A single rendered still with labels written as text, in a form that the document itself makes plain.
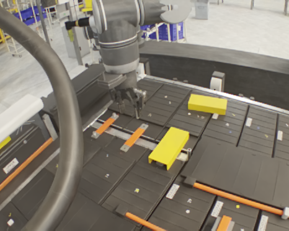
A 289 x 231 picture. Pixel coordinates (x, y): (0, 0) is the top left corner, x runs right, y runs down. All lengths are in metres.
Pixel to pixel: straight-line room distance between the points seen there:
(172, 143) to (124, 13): 0.44
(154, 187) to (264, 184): 0.34
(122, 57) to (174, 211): 0.44
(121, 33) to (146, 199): 0.46
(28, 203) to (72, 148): 0.52
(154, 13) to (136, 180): 0.48
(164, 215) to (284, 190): 0.37
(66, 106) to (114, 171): 0.47
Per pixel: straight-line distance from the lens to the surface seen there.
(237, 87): 1.71
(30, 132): 0.85
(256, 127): 0.88
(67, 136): 0.26
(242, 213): 0.63
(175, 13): 0.61
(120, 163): 0.73
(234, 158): 0.73
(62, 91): 0.28
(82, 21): 1.03
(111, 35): 0.57
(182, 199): 0.63
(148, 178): 0.67
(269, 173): 0.73
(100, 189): 0.68
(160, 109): 0.91
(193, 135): 0.80
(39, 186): 0.77
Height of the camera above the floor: 1.55
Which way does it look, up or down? 38 degrees down
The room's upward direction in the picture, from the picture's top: 8 degrees counter-clockwise
